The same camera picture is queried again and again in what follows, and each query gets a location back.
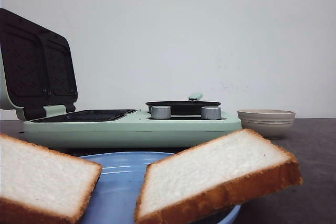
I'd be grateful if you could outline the breakfast maker hinged lid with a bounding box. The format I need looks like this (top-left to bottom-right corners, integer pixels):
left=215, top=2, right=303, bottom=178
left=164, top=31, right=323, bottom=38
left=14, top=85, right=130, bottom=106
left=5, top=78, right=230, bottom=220
left=1, top=8, right=78, bottom=121

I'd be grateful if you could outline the silver control knob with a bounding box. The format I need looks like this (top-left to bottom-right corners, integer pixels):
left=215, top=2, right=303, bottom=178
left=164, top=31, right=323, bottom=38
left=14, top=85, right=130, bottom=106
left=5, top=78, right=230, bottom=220
left=201, top=106, right=222, bottom=120
left=151, top=105, right=171, bottom=120

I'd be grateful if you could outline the blue plate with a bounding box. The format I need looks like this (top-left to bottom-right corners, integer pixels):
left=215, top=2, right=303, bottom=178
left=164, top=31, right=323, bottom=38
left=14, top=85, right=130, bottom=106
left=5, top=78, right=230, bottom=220
left=77, top=151, right=242, bottom=224

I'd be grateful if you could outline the beige ribbed bowl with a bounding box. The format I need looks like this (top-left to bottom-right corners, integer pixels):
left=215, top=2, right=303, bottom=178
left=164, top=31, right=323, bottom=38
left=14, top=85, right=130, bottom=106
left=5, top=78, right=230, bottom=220
left=237, top=109, right=296, bottom=138

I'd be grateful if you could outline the mint green breakfast maker base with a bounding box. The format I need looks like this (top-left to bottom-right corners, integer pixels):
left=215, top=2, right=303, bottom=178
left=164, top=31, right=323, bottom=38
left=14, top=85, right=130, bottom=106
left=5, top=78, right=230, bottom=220
left=24, top=109, right=242, bottom=149

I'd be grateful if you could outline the left silver control knob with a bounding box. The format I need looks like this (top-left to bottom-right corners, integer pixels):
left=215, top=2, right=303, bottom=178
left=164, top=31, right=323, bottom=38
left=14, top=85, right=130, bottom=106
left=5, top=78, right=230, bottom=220
left=151, top=105, right=171, bottom=120

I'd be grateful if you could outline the white bread slice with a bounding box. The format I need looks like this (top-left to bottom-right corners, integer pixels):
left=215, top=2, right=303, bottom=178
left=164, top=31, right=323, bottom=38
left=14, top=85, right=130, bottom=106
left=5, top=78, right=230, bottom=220
left=134, top=129, right=302, bottom=223
left=1, top=133, right=102, bottom=223

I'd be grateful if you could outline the right silver control knob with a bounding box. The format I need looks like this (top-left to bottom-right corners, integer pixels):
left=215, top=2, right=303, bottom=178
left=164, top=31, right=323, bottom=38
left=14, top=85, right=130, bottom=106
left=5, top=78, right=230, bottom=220
left=201, top=106, right=222, bottom=120

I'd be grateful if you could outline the black frying pan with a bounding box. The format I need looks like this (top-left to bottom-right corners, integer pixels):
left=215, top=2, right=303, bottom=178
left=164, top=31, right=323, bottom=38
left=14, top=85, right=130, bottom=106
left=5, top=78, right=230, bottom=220
left=145, top=92, right=221, bottom=115

